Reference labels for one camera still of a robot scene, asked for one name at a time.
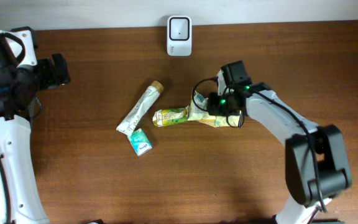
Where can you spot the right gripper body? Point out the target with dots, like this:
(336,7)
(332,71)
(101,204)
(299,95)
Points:
(219,105)

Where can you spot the yellow snack bag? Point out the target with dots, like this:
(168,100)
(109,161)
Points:
(196,114)

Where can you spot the green drink carton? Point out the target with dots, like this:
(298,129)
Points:
(168,117)

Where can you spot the white tube with wooden cap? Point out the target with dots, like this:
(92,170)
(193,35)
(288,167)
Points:
(148,98)

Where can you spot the teal tissue pack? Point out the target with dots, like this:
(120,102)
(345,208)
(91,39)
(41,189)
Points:
(139,142)

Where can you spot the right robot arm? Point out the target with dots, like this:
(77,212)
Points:
(316,162)

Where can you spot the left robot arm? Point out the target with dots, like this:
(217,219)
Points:
(22,75)

